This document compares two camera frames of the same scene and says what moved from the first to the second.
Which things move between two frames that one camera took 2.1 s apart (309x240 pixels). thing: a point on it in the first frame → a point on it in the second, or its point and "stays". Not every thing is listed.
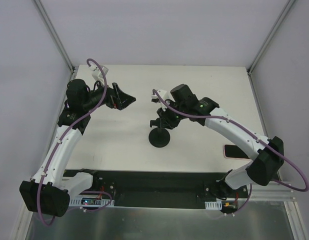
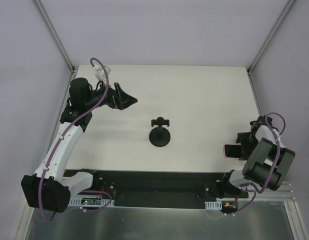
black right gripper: x=163 y=117 → x=243 y=144
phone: x=231 y=151 stays
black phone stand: x=158 y=137 stays
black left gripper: x=114 y=95 stays
